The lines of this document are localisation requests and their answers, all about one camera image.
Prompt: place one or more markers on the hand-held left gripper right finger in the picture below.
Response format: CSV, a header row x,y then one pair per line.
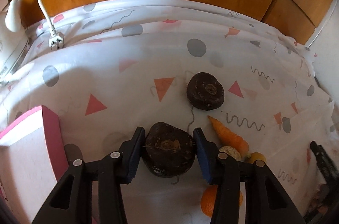
x,y
202,157

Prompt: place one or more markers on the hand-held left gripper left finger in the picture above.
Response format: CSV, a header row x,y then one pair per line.
x,y
136,155

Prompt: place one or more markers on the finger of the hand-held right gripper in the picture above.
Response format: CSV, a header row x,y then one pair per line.
x,y
321,160

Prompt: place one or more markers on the round dark sugarcane piece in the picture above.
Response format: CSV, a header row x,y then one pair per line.
x,y
230,151

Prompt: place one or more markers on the dark brown water chestnut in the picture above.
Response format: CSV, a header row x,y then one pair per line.
x,y
166,149
205,93

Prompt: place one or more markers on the small carrot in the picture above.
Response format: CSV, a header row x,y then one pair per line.
x,y
227,135

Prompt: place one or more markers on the orange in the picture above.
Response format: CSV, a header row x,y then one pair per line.
x,y
209,200

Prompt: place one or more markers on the small yellow fruit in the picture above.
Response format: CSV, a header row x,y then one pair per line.
x,y
255,156

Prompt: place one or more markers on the pink-rimmed shallow cardboard tray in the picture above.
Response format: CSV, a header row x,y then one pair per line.
x,y
26,160

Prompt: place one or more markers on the white patterned tablecloth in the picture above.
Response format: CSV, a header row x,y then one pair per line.
x,y
132,67

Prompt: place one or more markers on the white floral ceramic kettle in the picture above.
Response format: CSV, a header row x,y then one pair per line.
x,y
13,17

